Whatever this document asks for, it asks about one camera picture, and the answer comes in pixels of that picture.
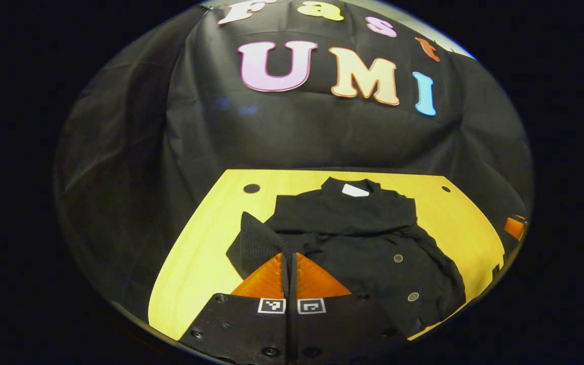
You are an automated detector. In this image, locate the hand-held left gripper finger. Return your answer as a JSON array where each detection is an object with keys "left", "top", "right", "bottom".
[
  {"left": 178, "top": 252, "right": 288, "bottom": 365},
  {"left": 288, "top": 252, "right": 409, "bottom": 364}
]

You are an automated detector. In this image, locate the black buttoned cardigan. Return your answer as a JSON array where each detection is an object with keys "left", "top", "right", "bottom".
[{"left": 226, "top": 176, "right": 466, "bottom": 339}]

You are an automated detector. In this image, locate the black backdrop cloth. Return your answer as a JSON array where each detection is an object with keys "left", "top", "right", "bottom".
[{"left": 54, "top": 0, "right": 533, "bottom": 325}]

